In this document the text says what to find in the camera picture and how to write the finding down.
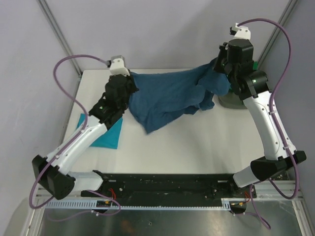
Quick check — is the green crumpled t shirt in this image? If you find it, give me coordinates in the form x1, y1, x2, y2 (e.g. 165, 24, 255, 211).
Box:
253, 61, 258, 70

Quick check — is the aluminium frame post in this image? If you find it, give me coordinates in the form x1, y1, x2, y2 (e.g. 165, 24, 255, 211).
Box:
257, 0, 300, 68
36, 0, 82, 76

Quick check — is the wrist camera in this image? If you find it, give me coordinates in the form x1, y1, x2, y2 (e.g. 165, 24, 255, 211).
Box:
109, 55, 130, 76
229, 23, 251, 40

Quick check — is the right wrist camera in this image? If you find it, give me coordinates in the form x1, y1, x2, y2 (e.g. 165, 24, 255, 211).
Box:
229, 23, 251, 40

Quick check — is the left aluminium frame post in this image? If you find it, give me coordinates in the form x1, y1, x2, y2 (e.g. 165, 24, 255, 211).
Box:
36, 0, 82, 76

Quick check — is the grey plastic bin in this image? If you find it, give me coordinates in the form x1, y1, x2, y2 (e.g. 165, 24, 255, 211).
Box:
218, 90, 246, 110

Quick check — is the dark blue t shirt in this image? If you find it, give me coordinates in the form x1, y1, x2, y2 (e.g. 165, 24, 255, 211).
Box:
128, 60, 230, 134

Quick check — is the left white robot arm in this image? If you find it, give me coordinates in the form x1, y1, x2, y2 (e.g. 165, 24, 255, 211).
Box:
32, 74, 138, 200

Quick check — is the teal folded t shirt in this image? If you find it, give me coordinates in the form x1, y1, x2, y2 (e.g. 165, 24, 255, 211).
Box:
73, 117, 123, 151

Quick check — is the right aluminium frame post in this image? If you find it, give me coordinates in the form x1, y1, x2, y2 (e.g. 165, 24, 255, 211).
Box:
257, 0, 300, 68

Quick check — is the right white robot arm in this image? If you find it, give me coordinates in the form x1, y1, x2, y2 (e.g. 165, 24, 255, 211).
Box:
214, 38, 307, 197

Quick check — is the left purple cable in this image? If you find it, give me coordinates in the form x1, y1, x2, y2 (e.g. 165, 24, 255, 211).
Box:
29, 54, 123, 221

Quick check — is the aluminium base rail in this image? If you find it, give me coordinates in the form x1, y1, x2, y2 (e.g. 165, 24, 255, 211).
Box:
255, 103, 302, 201

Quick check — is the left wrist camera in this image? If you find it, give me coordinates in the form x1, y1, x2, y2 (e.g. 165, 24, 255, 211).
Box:
109, 55, 130, 76

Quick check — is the white slotted cable duct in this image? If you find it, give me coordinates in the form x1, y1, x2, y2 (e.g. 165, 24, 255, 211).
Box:
45, 198, 249, 211

